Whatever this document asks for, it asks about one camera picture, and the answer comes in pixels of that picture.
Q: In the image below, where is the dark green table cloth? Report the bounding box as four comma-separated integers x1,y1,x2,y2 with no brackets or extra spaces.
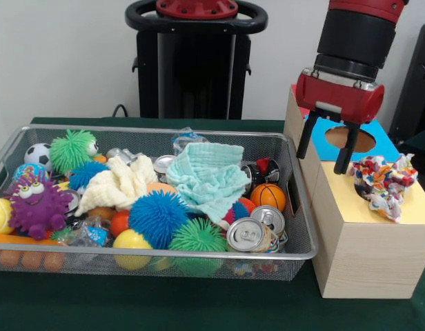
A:
404,126,425,152
0,116,425,331

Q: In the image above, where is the multicoloured knotted rag toy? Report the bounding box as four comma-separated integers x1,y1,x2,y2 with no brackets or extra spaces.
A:
347,153,419,224

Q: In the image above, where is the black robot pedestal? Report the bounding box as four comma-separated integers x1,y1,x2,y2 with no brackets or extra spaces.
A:
124,0,268,120

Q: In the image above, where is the small soccer ball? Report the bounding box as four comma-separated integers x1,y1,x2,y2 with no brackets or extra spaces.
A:
23,143,52,166

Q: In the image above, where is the green spiky ball with eyes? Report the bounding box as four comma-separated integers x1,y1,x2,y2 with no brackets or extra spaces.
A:
48,129,100,173

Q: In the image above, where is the cream cloth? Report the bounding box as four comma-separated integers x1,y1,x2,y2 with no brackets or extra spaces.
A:
74,154,159,218

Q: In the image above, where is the silver drink can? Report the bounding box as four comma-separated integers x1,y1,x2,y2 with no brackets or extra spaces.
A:
226,217,270,254

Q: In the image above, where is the wooden box with three holes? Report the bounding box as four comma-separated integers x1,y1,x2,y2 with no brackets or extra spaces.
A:
283,83,425,299

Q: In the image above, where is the blue spiky ball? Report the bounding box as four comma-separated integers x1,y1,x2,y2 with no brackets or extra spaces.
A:
128,190,190,250

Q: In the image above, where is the mint green cloth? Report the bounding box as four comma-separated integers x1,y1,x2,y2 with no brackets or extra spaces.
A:
166,142,252,231

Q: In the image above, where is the purple spiky monster toy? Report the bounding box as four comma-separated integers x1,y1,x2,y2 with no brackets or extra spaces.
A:
3,172,75,239

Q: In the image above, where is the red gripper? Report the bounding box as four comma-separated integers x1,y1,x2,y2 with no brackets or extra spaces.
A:
295,68,386,176

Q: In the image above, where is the orange toy building block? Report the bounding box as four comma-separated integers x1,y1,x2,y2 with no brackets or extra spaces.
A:
0,233,68,272

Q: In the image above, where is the black cable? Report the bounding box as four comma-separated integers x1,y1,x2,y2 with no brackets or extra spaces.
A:
112,103,130,119

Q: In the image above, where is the shallow silver mesh bin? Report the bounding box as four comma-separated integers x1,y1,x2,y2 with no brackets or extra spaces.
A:
0,124,319,282

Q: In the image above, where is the small orange basketball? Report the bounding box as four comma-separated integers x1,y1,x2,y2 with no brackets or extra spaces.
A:
250,183,287,213

